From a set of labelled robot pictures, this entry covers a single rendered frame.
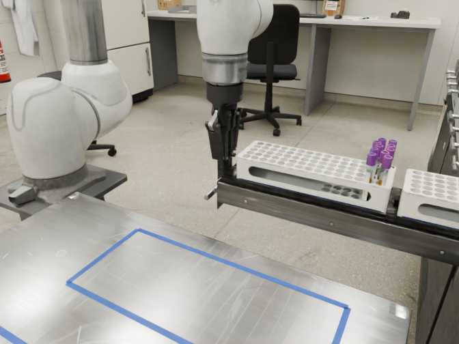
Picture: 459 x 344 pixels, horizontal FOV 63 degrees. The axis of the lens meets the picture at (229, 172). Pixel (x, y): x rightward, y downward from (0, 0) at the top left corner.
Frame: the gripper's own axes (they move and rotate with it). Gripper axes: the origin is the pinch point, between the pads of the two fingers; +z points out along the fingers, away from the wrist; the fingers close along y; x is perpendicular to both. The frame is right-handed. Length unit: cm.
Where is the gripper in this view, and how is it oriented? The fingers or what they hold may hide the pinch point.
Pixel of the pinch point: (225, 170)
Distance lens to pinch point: 84.5
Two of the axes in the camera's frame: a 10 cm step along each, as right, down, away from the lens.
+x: -8.9, -2.1, 4.0
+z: -0.1, 8.9, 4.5
